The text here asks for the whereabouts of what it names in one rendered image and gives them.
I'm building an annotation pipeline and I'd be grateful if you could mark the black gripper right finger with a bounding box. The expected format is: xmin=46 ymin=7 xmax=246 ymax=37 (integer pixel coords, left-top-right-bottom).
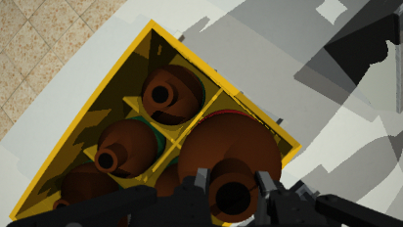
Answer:
xmin=253 ymin=171 xmax=403 ymax=227

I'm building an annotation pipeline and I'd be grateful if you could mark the yellow crate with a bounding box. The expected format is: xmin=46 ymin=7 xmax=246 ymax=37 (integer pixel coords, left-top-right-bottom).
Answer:
xmin=9 ymin=20 xmax=301 ymax=221

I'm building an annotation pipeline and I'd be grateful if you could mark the brown bottle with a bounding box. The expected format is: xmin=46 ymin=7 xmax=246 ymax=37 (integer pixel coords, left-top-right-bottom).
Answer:
xmin=154 ymin=156 xmax=181 ymax=197
xmin=141 ymin=65 xmax=205 ymax=126
xmin=177 ymin=110 xmax=282 ymax=223
xmin=94 ymin=115 xmax=166 ymax=179
xmin=117 ymin=215 xmax=128 ymax=227
xmin=53 ymin=159 xmax=123 ymax=209

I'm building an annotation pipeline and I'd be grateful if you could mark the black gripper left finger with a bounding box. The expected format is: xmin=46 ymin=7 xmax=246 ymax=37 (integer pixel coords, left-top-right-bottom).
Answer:
xmin=6 ymin=168 xmax=215 ymax=227

